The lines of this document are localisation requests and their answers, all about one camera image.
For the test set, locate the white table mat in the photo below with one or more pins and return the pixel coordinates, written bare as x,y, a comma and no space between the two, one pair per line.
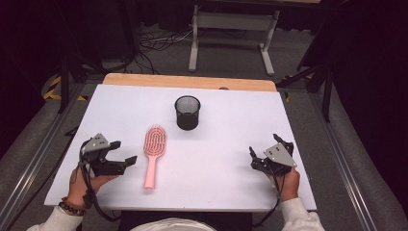
208,166

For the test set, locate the person's white shirt torso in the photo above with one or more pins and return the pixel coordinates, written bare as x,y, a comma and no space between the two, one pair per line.
173,225

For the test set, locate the black metal stand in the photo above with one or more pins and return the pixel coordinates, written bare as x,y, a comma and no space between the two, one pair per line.
64,83
326,96

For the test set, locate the wooden table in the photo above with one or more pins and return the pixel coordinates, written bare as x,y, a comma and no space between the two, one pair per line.
179,82

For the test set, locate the white metal desk frame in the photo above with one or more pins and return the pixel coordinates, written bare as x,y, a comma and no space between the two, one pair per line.
235,20

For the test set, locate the pink hairbrush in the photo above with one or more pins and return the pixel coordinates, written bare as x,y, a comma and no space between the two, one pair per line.
154,144

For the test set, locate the person's right hand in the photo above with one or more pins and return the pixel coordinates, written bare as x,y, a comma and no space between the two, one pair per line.
290,186

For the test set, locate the black mesh cup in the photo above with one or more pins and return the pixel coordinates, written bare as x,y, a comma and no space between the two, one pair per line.
188,120

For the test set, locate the person's left hand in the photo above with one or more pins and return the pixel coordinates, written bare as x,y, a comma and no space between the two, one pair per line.
77,189

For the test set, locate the aluminium floor rail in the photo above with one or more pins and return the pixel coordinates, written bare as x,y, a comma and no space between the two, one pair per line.
38,150
349,166

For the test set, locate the yellow black hazard tape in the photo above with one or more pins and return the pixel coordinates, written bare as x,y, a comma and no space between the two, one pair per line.
53,88
287,96

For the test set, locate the dark table grommet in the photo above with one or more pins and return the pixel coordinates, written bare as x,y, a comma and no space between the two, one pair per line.
223,88

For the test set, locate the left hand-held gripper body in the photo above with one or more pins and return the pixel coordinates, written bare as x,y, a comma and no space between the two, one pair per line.
96,144

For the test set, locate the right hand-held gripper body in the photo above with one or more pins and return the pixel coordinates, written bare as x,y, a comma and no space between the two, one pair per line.
279,155

